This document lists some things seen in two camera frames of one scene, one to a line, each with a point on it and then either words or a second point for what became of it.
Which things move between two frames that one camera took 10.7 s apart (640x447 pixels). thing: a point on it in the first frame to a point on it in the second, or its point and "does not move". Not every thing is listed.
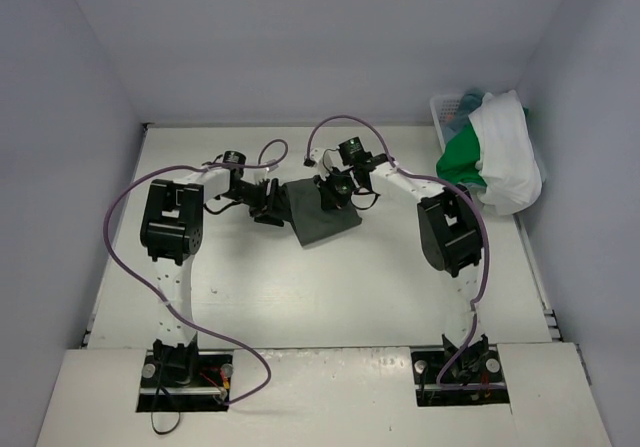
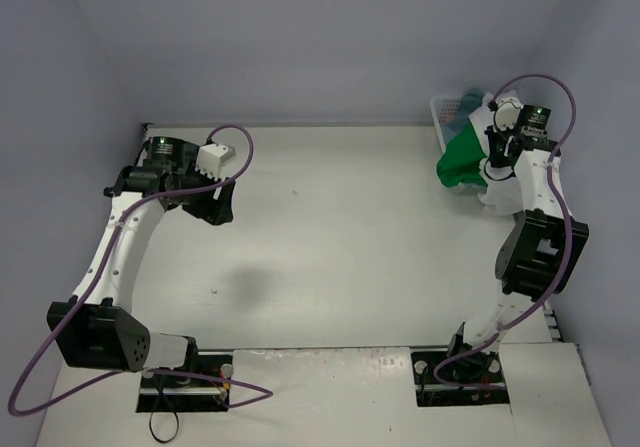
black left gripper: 273,199 to 211,202
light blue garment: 468,104 does not move
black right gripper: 326,187 to 498,152
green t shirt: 457,160 does not move
